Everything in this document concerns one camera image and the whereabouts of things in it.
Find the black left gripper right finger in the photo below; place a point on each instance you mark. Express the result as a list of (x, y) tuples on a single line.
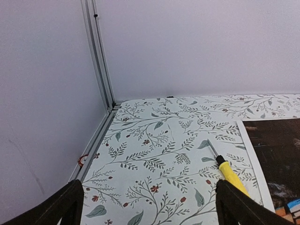
[(235, 208)]

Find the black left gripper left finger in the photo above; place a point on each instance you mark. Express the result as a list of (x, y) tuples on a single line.
[(64, 207)]

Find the yellow handled screwdriver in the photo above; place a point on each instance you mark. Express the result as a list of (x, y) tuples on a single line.
[(226, 170)]

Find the cat photo print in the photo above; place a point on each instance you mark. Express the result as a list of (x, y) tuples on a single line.
[(273, 147)]

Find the red white ring object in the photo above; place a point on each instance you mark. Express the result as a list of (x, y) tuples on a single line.
[(82, 160)]

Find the left aluminium corner post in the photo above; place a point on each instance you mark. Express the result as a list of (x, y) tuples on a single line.
[(91, 20)]

